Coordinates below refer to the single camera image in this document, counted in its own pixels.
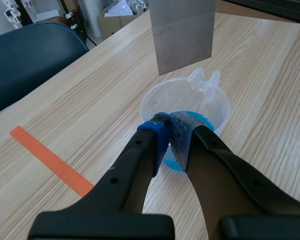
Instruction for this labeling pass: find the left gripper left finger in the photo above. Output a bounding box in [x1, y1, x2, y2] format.
[27, 112, 176, 240]

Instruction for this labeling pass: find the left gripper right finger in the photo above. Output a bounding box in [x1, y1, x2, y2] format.
[169, 111, 300, 240]

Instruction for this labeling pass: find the grey metal plate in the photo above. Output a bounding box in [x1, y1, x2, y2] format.
[148, 0, 216, 77]

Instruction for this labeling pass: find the clear beaker with blue liquid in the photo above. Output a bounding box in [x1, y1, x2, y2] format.
[139, 65, 232, 173]

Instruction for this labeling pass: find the brown cardboard box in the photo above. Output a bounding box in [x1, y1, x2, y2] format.
[97, 11, 151, 40]

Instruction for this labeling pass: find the dark blue chair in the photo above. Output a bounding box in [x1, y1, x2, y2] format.
[0, 21, 90, 121]

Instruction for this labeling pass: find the white plastic film roll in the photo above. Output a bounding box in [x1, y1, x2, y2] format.
[79, 0, 103, 39]

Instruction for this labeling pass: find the black metal rail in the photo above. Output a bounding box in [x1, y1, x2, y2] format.
[222, 0, 300, 26]

